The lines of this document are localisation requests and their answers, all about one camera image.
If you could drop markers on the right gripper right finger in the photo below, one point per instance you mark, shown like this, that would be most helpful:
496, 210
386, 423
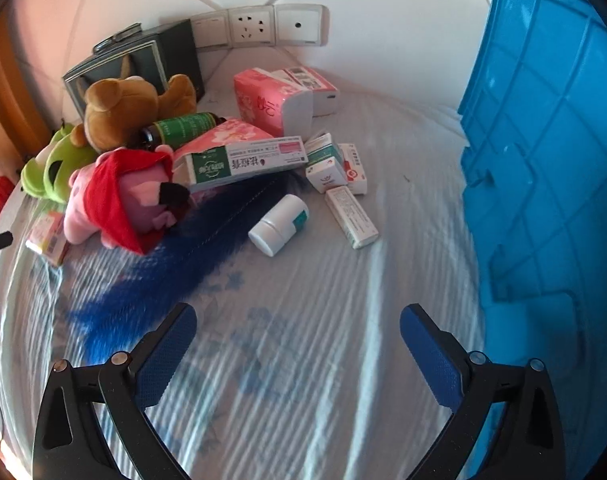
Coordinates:
529, 443

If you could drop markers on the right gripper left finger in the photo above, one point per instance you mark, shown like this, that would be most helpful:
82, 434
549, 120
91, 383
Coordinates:
69, 443

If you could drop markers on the long green white medicine box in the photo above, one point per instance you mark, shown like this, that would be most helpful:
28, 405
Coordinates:
240, 161

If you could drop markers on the white barcode medicine box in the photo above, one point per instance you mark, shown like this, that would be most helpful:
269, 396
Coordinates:
351, 217

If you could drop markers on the pink tissue pack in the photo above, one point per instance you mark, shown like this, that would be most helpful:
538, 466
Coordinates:
277, 106
229, 132

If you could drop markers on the small colourful tissue pack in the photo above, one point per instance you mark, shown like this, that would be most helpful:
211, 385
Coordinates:
46, 237

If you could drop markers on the green frog plush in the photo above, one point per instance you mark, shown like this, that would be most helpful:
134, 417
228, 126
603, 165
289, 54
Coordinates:
47, 175

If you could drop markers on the dark blue fur tail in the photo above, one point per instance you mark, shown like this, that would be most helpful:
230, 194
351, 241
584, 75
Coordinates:
152, 285

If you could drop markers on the pink pig plush red dress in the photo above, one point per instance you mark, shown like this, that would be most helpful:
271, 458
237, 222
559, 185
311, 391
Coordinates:
127, 197

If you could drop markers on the brown bear plush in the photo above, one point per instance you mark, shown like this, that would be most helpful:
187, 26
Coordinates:
117, 109

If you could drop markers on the dark glass bottle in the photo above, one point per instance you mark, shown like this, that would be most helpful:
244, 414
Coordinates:
176, 131

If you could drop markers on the white pill bottle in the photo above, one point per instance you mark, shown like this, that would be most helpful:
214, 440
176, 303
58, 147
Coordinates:
278, 226

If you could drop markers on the black coffee cup gift box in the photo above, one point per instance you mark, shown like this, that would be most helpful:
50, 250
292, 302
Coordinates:
155, 55

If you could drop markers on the blue plastic storage crate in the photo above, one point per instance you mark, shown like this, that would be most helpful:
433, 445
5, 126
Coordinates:
535, 117

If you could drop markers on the white small carton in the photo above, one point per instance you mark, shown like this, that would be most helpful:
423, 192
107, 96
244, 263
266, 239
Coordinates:
326, 174

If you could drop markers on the white red small box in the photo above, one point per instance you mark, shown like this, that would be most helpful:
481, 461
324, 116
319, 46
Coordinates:
354, 170

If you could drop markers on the green white small box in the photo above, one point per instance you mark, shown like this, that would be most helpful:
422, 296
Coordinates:
322, 147

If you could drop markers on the white power bank box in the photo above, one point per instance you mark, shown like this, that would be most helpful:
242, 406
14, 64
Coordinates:
326, 96

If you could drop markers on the white wall socket panel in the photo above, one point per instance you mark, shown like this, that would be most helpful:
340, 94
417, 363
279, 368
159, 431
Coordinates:
288, 24

